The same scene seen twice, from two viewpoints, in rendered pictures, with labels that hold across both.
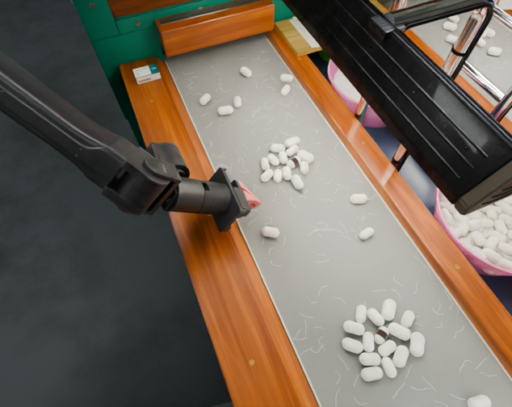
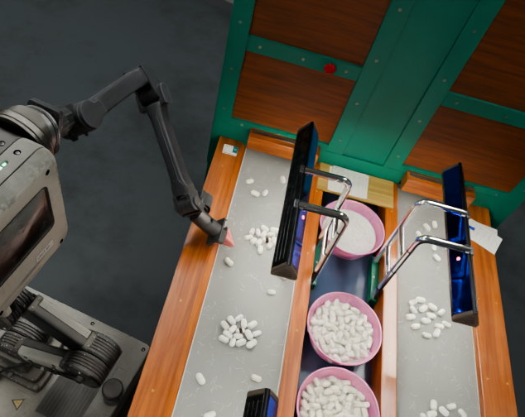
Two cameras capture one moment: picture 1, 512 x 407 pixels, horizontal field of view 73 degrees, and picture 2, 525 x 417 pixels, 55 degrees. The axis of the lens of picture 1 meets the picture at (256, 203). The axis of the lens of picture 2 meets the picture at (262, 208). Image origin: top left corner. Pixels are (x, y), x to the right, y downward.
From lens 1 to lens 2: 119 cm
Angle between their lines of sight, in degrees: 13
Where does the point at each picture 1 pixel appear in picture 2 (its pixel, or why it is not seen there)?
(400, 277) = (270, 318)
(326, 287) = (234, 299)
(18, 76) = (174, 146)
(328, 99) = (310, 222)
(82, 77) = (204, 98)
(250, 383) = (174, 306)
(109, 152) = (185, 186)
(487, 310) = (292, 352)
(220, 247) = (202, 252)
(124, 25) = (234, 122)
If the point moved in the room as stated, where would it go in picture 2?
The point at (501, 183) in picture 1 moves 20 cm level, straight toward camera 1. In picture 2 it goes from (280, 266) to (209, 265)
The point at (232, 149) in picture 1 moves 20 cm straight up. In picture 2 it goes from (243, 215) to (252, 182)
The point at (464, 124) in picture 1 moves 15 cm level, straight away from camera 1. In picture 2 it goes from (286, 246) to (332, 240)
